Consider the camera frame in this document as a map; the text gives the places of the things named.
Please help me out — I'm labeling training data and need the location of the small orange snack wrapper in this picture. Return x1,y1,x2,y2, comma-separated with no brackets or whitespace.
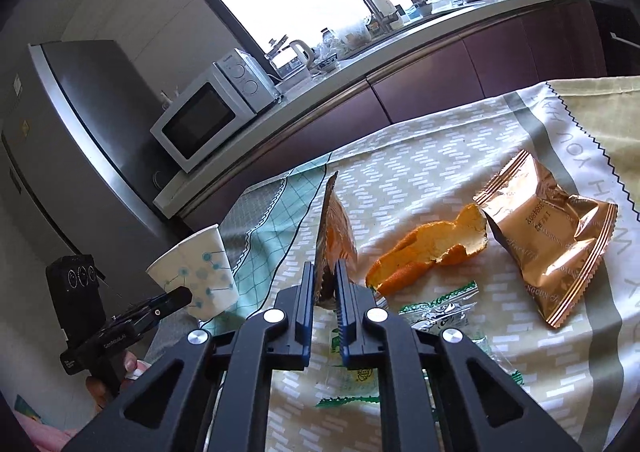
314,171,358,305

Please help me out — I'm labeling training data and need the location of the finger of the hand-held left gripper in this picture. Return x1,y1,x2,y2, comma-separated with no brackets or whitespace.
112,287,193,339

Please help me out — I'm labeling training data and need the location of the person's left forearm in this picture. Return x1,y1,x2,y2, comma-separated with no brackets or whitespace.
12,394,88,452

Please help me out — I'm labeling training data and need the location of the white microwave oven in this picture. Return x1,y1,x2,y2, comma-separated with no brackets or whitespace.
150,48,281,174

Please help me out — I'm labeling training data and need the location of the kitchen counter with brown cabinets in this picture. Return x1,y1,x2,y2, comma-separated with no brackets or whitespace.
152,0,608,227

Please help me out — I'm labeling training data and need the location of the glass kettle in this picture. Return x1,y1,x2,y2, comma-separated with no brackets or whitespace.
267,36,316,80

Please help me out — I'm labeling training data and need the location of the clear glass food container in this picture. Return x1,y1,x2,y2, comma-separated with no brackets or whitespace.
277,64,313,88

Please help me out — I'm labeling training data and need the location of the white blue-print paper cup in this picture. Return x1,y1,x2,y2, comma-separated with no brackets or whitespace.
146,224,239,320

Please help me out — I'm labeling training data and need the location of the person's left hand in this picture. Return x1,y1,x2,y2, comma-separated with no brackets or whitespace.
85,351,151,409

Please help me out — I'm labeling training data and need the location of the clear plastic bag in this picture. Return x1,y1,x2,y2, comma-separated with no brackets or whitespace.
337,22,373,48

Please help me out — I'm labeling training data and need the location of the orange peel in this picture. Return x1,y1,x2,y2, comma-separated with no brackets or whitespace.
366,204,488,295

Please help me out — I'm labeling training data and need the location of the silver refrigerator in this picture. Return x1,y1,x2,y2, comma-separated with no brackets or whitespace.
0,39,193,283

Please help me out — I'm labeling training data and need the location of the large gold snack wrapper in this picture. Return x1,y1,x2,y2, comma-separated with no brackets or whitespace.
472,150,619,329

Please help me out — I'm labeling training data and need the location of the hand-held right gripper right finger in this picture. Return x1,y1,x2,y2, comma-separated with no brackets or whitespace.
334,259,583,452

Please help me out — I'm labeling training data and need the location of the plain yellow tablecloth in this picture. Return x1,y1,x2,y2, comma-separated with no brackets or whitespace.
545,76,640,167

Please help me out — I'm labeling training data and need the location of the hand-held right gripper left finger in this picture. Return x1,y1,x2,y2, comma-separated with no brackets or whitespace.
62,261,317,452

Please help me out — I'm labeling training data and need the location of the patterned green beige tablecloth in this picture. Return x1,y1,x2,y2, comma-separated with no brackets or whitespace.
142,80,640,452

